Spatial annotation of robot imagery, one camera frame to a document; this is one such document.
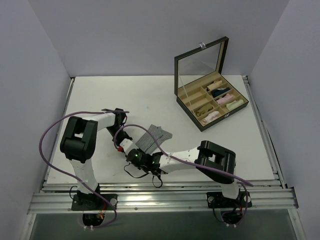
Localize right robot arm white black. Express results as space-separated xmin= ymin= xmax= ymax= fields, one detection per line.
xmin=123 ymin=140 xmax=240 ymax=207

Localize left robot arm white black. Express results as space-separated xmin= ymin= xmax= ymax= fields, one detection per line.
xmin=59 ymin=108 xmax=136 ymax=210

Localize navy rolled underwear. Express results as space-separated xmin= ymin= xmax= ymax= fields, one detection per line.
xmin=211 ymin=87 xmax=230 ymax=98

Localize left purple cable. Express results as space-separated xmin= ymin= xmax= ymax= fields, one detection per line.
xmin=39 ymin=109 xmax=131 ymax=230

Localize tan rolled underwear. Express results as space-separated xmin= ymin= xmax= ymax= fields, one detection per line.
xmin=195 ymin=103 xmax=214 ymax=117

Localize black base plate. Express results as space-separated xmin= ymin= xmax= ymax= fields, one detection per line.
xmin=206 ymin=190 xmax=253 ymax=209
xmin=71 ymin=194 xmax=118 ymax=211

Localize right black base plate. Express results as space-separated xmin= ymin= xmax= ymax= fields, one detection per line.
xmin=206 ymin=190 xmax=253 ymax=209

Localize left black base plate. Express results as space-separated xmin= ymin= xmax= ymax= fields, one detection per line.
xmin=71 ymin=194 xmax=118 ymax=211

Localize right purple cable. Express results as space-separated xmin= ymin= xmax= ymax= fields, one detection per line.
xmin=113 ymin=124 xmax=255 ymax=226

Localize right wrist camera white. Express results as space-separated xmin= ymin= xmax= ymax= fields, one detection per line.
xmin=117 ymin=138 xmax=138 ymax=156

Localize light pink rolled underwear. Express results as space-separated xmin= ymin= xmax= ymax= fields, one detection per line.
xmin=201 ymin=111 xmax=220 ymax=125

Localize grey striped underwear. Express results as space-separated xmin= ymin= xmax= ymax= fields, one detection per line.
xmin=135 ymin=124 xmax=173 ymax=154

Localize beige rolled underwear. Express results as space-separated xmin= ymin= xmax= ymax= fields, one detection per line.
xmin=206 ymin=80 xmax=223 ymax=92

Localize purple cable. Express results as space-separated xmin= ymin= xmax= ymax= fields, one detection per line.
xmin=39 ymin=109 xmax=131 ymax=230
xmin=113 ymin=124 xmax=255 ymax=226

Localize pale green rolled underwear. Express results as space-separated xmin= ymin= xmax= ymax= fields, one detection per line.
xmin=225 ymin=99 xmax=244 ymax=111

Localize aluminium mounting rail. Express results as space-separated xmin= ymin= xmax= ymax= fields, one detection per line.
xmin=28 ymin=179 xmax=299 ymax=214

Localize black compartment storage box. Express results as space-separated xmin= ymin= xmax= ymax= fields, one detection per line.
xmin=174 ymin=36 xmax=249 ymax=132

